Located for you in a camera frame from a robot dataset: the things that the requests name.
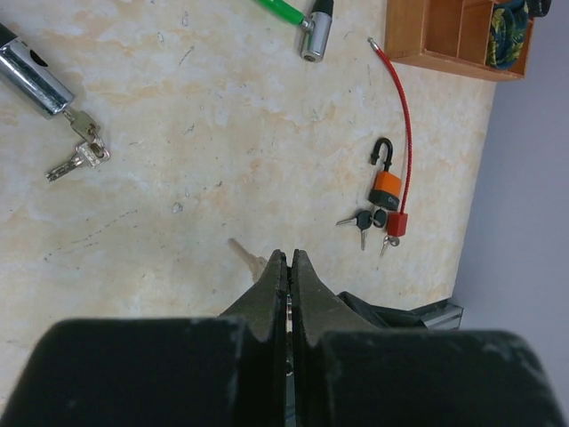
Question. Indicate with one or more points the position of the black rolled sock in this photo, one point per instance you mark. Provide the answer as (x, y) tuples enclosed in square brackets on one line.
[(534, 8)]

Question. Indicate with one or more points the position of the black-headed key bunch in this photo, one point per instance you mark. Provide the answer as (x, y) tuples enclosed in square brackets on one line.
[(364, 220)]

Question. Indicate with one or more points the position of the rolled dark sock in tray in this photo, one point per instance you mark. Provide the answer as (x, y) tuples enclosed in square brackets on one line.
[(507, 34)]

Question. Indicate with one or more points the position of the wooden compartment tray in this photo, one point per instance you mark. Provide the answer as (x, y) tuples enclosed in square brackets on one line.
[(448, 36)]

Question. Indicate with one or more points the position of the silver key pair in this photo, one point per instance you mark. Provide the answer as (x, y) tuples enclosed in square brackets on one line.
[(255, 264)]

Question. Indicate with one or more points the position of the orange black padlock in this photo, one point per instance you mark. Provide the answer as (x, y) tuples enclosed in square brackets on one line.
[(386, 188)]

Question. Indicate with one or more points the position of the small silver key bunch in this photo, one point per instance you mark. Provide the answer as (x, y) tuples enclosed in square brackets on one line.
[(90, 151)]

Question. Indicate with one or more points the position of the red cable padlock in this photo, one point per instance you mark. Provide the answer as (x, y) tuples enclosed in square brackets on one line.
[(398, 220)]

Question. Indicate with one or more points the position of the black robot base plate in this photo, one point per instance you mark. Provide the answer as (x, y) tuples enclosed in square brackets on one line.
[(442, 315)]

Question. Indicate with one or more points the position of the red translucent cable lock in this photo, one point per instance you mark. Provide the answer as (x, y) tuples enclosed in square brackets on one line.
[(29, 75)]

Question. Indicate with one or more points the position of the green cable lock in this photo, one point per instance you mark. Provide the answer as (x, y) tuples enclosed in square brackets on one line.
[(316, 26)]

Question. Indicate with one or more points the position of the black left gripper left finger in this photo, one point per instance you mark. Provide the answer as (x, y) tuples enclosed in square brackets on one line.
[(262, 306)]

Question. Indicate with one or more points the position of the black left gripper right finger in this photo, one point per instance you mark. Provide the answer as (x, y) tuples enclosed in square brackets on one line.
[(317, 310)]

